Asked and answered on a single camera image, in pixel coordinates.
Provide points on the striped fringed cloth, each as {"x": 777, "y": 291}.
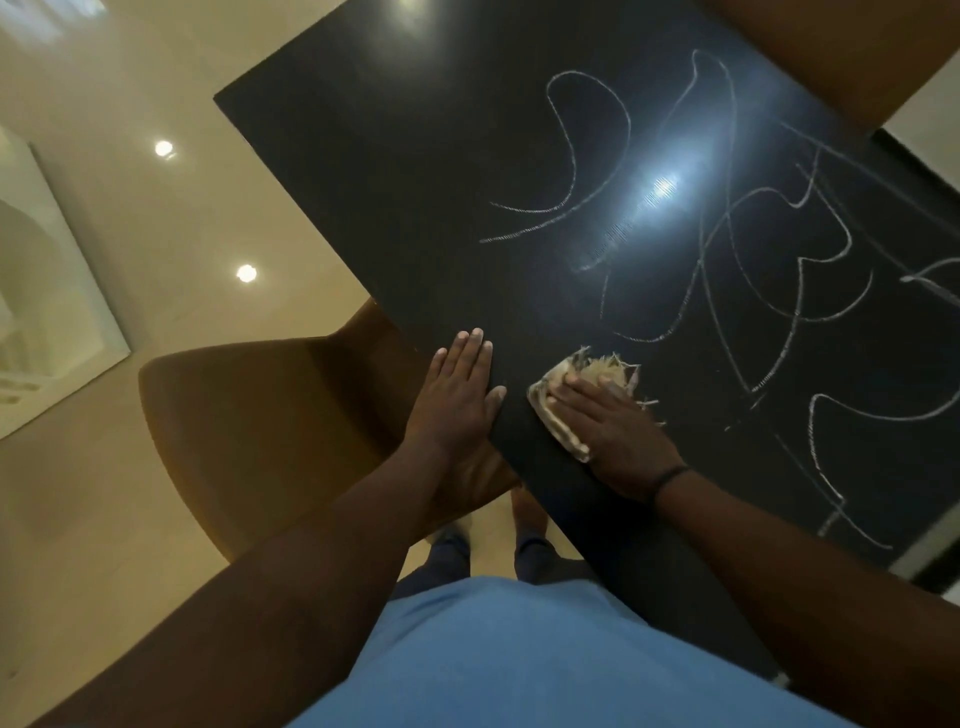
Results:
{"x": 600, "y": 367}

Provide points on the person's left forearm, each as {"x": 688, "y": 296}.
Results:
{"x": 277, "y": 600}

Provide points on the person's dark trousers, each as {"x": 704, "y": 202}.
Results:
{"x": 442, "y": 559}

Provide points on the person's right forearm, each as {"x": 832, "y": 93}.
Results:
{"x": 810, "y": 600}

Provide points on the tan moulded chair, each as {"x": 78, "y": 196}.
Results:
{"x": 840, "y": 52}
{"x": 247, "y": 420}

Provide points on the person's right foot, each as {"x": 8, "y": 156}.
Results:
{"x": 529, "y": 510}

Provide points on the person's left hand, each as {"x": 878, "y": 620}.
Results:
{"x": 450, "y": 405}

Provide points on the person's right hand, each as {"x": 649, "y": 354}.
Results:
{"x": 619, "y": 442}

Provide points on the black chalk-marked table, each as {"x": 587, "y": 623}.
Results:
{"x": 375, "y": 150}

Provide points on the person's blue shirt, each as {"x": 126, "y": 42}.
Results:
{"x": 540, "y": 660}

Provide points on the black wristband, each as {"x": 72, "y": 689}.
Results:
{"x": 667, "y": 474}

